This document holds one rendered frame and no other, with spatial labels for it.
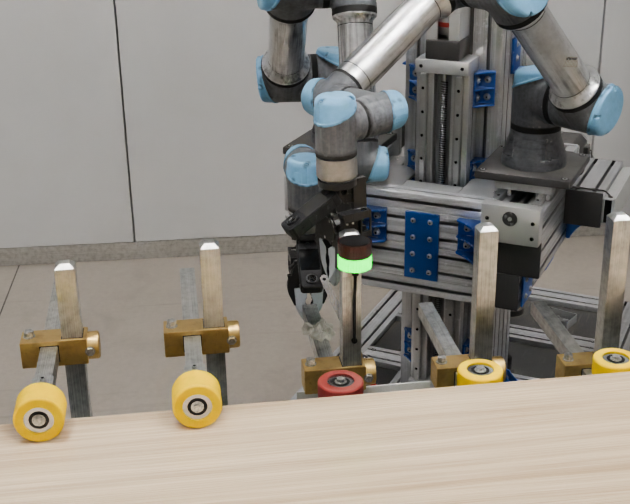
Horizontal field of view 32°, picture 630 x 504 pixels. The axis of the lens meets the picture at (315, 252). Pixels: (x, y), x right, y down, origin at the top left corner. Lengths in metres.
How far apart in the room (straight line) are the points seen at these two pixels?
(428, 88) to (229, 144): 2.00
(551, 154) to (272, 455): 1.15
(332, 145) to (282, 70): 0.70
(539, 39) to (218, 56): 2.42
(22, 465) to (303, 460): 0.43
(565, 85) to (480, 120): 0.45
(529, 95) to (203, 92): 2.25
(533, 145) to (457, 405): 0.88
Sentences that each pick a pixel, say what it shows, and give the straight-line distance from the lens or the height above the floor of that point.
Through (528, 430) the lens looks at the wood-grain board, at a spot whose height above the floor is 0.90.
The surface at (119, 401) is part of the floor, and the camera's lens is 3.70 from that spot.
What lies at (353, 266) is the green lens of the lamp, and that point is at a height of 1.10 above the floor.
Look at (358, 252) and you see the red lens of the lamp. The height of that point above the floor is 1.12.
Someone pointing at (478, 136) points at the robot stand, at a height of 1.05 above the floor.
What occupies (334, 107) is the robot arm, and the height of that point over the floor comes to 1.34.
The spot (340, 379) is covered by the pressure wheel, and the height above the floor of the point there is 0.91.
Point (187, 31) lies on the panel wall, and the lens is 4.48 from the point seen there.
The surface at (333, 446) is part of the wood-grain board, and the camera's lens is 1.73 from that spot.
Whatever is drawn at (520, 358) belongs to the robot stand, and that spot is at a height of 0.21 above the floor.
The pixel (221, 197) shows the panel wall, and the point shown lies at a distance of 4.67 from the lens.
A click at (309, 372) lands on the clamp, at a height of 0.87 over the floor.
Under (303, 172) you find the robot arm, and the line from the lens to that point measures 2.16.
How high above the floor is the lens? 1.84
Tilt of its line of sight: 23 degrees down
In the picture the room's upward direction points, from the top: 1 degrees counter-clockwise
